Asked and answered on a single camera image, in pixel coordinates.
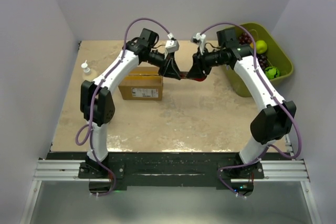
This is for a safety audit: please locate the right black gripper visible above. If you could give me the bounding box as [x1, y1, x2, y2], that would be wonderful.
[187, 46, 226, 79]

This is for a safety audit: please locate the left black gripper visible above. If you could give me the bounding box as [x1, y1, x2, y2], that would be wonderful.
[148, 50, 182, 80]

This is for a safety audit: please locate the red black utility knife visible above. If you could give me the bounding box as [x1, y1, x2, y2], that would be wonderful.
[180, 71, 207, 82]

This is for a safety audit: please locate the brown cardboard express box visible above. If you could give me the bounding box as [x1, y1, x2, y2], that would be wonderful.
[118, 67, 163, 101]

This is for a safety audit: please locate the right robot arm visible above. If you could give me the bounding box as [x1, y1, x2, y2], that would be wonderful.
[186, 28, 296, 178]

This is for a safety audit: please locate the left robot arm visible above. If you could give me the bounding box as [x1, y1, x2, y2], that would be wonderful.
[80, 28, 182, 178]

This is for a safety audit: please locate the dark grape bunch top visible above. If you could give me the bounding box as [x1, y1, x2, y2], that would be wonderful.
[238, 33, 252, 45]

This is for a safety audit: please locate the purple grape bunch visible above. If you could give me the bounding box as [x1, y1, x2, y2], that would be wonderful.
[257, 54, 269, 71]

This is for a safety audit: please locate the green apple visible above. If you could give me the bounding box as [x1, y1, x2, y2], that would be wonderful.
[256, 40, 268, 55]

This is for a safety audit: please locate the green striped melon ball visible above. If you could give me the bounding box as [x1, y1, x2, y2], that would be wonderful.
[264, 66, 280, 80]

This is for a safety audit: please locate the green plastic basket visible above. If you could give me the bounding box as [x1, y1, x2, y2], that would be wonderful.
[222, 23, 293, 98]

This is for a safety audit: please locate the cream pump soap bottle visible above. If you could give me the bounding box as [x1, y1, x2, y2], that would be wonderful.
[81, 61, 98, 81]

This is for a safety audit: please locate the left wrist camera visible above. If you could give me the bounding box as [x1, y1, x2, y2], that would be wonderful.
[165, 40, 180, 54]

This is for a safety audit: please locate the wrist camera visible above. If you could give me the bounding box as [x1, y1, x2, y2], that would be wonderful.
[191, 33, 206, 55]
[165, 40, 180, 54]

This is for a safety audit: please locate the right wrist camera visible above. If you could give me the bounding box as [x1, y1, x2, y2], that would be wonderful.
[191, 33, 206, 55]

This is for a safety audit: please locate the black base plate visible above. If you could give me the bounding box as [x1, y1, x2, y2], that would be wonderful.
[47, 152, 264, 190]

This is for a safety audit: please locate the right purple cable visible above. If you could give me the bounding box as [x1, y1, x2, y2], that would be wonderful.
[201, 22, 302, 159]

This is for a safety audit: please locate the purple cable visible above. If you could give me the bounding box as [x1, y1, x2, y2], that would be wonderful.
[201, 22, 302, 159]
[76, 17, 174, 146]

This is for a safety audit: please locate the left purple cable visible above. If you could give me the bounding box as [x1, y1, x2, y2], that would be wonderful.
[76, 17, 174, 146]

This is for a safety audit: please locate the aluminium rail frame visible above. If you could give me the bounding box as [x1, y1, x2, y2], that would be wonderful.
[33, 160, 310, 182]

